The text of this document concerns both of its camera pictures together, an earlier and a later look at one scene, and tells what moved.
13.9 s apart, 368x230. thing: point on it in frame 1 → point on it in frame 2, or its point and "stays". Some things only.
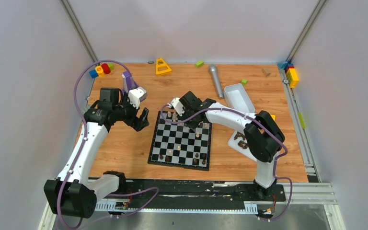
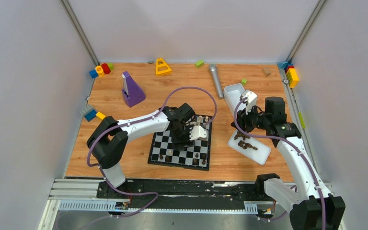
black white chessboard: [179, 145] stays
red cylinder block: [106, 68] stays
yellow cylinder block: [99, 70] stays
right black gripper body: [189, 112] → [253, 120]
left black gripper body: [132, 115] → [180, 135]
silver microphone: [213, 71] stays
